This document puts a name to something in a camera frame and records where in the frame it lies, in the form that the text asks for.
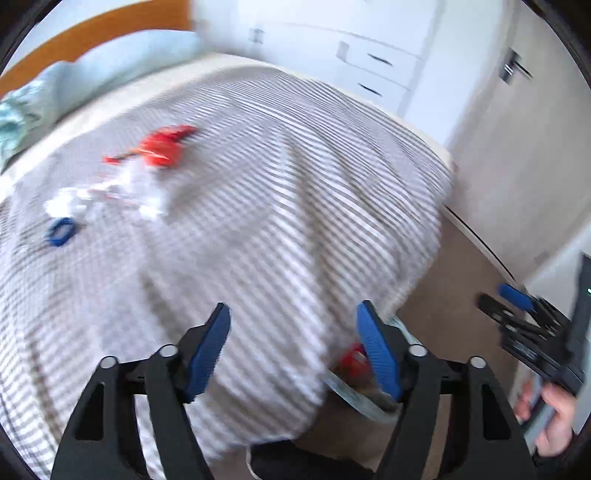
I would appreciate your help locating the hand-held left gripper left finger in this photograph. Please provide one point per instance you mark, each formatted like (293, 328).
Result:
(212, 346)

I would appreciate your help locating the teal cloth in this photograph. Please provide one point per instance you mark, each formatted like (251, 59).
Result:
(18, 124)

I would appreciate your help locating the wooden bed frame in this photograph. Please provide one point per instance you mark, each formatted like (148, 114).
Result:
(115, 23)

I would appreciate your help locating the person's right forearm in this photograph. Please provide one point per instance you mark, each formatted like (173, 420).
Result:
(554, 461)

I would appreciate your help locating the white paper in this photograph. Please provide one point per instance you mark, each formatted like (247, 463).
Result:
(64, 203)

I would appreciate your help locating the grey checked lace-trimmed blanket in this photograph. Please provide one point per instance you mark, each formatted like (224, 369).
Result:
(277, 184)

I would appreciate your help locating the white wardrobe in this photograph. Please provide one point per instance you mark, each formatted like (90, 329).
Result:
(323, 27)

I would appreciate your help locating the white door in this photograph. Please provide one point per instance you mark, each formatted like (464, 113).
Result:
(508, 161)

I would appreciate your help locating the person's right hand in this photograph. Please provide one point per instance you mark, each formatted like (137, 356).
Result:
(561, 424)

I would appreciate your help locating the small red packet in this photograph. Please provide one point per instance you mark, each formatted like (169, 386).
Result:
(353, 364)

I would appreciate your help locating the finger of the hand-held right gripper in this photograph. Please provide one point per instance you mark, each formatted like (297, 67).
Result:
(515, 294)
(494, 306)

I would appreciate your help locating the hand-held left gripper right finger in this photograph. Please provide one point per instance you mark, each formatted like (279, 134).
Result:
(376, 350)

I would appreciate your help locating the light blue pillow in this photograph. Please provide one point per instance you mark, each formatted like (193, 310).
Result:
(115, 60)

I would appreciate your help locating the red snack packet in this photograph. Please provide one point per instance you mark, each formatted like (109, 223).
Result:
(161, 145)

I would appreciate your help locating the green printed plastic bag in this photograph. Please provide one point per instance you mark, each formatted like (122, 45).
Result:
(351, 397)

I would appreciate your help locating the clear plastic wrapper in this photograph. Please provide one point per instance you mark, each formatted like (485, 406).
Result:
(138, 184)

